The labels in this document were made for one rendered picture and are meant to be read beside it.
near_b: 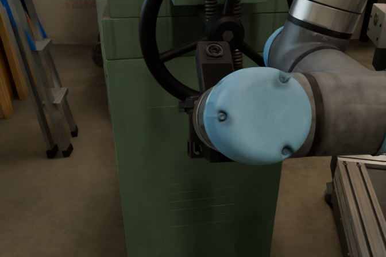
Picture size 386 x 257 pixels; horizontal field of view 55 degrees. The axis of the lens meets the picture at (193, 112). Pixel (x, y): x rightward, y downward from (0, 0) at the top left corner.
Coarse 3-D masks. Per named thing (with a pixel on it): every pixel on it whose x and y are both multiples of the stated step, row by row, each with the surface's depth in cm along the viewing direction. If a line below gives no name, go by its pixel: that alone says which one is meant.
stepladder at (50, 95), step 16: (0, 0) 141; (16, 0) 143; (16, 16) 143; (32, 16) 159; (16, 32) 148; (16, 48) 149; (32, 48) 150; (48, 48) 162; (32, 64) 152; (48, 64) 169; (32, 80) 158; (32, 96) 159; (48, 96) 160; (64, 96) 172; (48, 112) 162; (64, 112) 181; (48, 128) 170; (64, 128) 172; (48, 144) 170; (64, 144) 170
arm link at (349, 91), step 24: (312, 72) 32; (336, 72) 32; (360, 72) 32; (384, 72) 32; (336, 96) 30; (360, 96) 30; (384, 96) 30; (336, 120) 29; (360, 120) 29; (384, 120) 30; (312, 144) 30; (336, 144) 30; (360, 144) 30; (384, 144) 30
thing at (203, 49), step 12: (204, 48) 49; (216, 48) 49; (228, 48) 50; (204, 60) 48; (216, 60) 48; (228, 60) 48; (204, 72) 47; (216, 72) 47; (228, 72) 47; (204, 84) 46; (216, 84) 46
